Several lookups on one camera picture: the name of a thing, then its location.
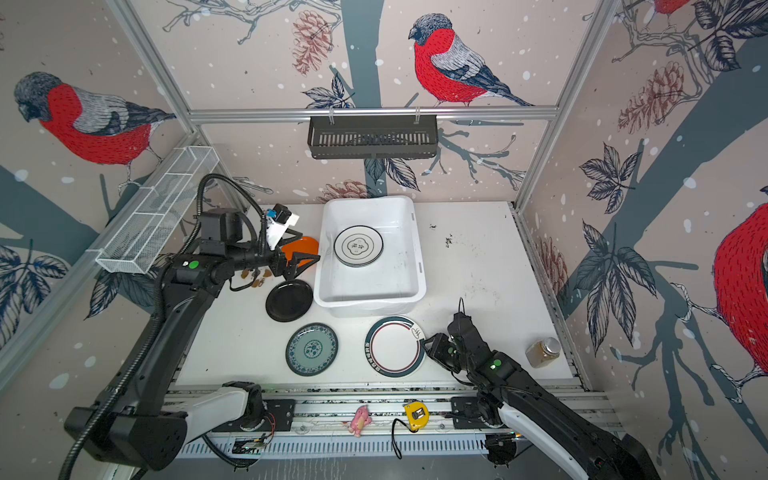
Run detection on white plate green red rim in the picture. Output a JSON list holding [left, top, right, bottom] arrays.
[[364, 316, 426, 378]]

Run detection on white plate black flower outline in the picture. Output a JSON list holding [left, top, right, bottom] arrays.
[[333, 225, 384, 268]]

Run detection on green patterned plate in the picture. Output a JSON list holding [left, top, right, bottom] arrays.
[[285, 323, 339, 377]]

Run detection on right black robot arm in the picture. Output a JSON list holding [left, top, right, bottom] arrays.
[[420, 333, 660, 479]]

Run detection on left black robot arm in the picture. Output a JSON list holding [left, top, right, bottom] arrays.
[[59, 173, 319, 479]]

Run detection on white plastic bin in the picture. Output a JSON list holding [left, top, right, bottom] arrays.
[[313, 196, 427, 317]]

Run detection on orange plate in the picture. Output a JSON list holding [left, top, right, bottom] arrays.
[[281, 236, 319, 260]]

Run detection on yellow tape measure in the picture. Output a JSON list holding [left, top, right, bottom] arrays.
[[404, 401, 430, 432]]

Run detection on glass jar brown contents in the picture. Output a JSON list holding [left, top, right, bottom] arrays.
[[526, 337, 562, 368]]

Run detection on pink toy figure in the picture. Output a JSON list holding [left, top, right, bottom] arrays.
[[347, 405, 372, 438]]

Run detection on small circuit board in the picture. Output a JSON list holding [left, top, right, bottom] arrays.
[[232, 438, 271, 455]]

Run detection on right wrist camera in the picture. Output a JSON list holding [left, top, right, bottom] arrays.
[[447, 311, 479, 341]]

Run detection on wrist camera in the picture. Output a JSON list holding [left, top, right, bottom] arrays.
[[447, 311, 479, 341], [266, 204, 300, 250]]

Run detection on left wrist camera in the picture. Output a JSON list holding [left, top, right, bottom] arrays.
[[266, 204, 300, 250]]

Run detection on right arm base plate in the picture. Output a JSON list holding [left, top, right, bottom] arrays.
[[446, 397, 504, 430]]

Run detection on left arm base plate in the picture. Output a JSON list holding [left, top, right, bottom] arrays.
[[232, 399, 296, 433]]

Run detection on white wire mesh shelf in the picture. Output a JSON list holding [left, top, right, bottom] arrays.
[[96, 146, 219, 274]]

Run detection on black hanging wall basket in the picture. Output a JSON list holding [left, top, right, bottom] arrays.
[[307, 115, 439, 160]]

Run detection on aluminium horizontal frame bar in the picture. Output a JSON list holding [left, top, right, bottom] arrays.
[[187, 106, 560, 125]]

